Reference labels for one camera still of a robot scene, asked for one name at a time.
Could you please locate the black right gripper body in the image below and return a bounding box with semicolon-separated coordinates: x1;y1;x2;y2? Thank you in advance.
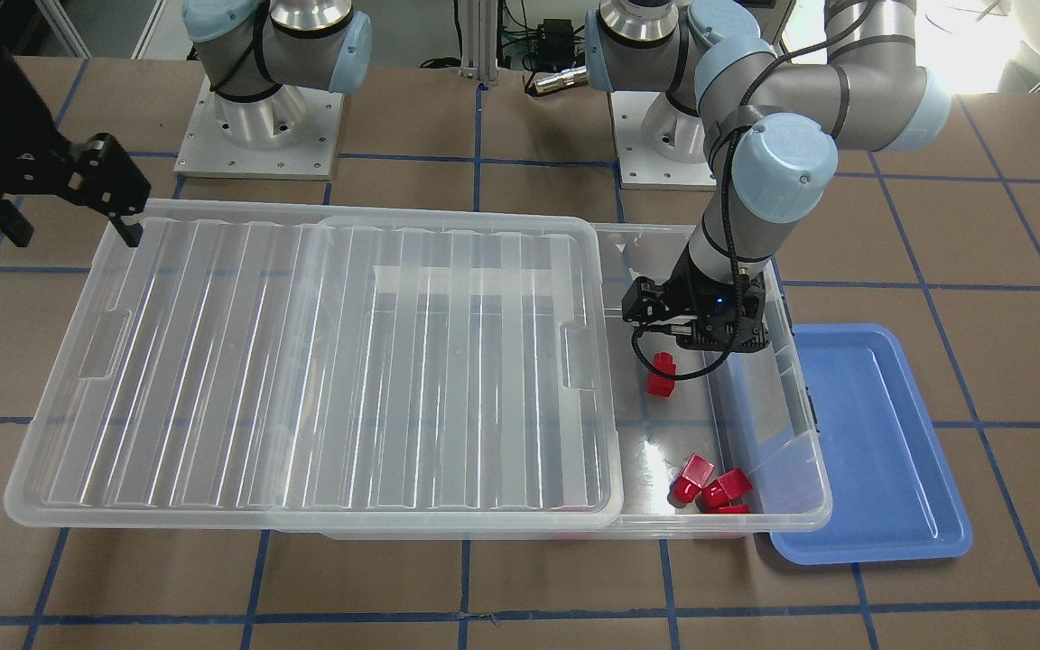
0;45;150;229

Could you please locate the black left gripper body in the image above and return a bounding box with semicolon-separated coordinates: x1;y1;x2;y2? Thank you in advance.
620;262;769;353

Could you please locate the clear plastic box lid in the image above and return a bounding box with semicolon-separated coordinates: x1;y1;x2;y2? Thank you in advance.
5;200;624;539

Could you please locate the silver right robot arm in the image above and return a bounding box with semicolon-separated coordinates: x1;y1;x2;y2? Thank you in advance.
0;1;372;248

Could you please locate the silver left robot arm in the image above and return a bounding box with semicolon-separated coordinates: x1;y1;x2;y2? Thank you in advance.
583;1;951;353

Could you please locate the clear plastic storage box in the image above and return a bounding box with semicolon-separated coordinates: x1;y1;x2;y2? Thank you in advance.
268;213;832;539

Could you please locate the red block in corner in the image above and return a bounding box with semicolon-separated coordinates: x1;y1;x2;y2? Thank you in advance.
669;453;716;506

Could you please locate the red block beside corner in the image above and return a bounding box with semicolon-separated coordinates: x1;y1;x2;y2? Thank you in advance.
697;468;754;511

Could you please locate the blue plastic tray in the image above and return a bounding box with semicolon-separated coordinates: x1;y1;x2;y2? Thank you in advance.
771;322;973;565

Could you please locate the aluminium frame post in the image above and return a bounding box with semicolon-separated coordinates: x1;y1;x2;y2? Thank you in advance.
454;0;500;87

